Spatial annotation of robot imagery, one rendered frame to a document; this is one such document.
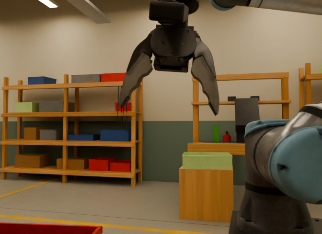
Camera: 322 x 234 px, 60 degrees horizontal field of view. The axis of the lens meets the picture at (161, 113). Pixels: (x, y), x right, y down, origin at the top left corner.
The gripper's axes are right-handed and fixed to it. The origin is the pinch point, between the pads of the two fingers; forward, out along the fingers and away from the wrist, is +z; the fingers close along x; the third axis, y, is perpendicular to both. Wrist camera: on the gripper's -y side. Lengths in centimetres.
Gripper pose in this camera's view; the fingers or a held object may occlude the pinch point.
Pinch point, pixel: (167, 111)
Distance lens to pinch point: 42.7
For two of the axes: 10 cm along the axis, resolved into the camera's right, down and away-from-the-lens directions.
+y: 0.8, 1.5, 9.9
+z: -0.9, 9.9, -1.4
